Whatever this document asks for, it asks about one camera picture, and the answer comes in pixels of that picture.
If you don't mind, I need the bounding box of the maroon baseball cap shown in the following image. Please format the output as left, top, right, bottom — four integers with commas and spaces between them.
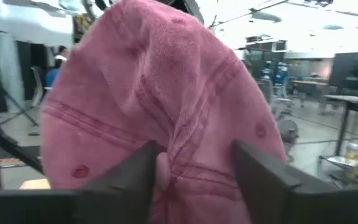
39, 0, 288, 224

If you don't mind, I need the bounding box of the plastic bottle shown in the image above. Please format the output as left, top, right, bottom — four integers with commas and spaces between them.
346, 142, 358, 160

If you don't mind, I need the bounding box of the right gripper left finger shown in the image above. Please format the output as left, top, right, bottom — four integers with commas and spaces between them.
0, 139, 169, 224

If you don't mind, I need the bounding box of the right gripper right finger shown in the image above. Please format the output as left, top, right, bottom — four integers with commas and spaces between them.
230, 139, 358, 224

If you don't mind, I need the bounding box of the black monitor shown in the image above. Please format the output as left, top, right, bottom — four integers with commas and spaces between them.
328, 51, 358, 104

